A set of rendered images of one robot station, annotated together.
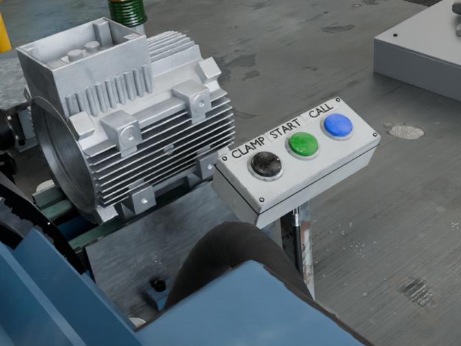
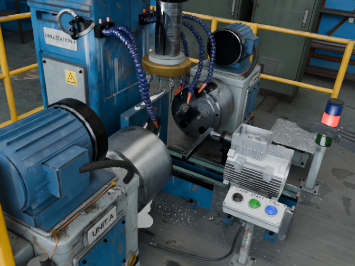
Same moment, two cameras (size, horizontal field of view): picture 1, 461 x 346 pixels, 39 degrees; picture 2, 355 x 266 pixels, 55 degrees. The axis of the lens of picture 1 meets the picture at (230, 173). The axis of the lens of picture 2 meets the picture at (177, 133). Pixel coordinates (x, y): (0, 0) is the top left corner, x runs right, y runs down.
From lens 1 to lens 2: 0.69 m
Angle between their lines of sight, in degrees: 51
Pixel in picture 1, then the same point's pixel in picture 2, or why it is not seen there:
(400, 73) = not seen: outside the picture
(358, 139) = (271, 219)
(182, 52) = (280, 158)
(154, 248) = not seen: hidden behind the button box
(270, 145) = (246, 195)
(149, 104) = (255, 163)
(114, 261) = (220, 195)
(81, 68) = (241, 139)
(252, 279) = (83, 150)
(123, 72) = (253, 149)
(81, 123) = (230, 152)
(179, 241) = not seen: hidden behind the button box
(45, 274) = (81, 136)
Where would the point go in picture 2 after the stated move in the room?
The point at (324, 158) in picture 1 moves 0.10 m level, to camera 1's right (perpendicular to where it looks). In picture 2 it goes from (254, 212) to (278, 237)
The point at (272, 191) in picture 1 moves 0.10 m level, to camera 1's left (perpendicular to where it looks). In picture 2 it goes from (230, 203) to (211, 184)
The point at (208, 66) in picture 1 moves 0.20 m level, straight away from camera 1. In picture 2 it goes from (281, 168) to (324, 155)
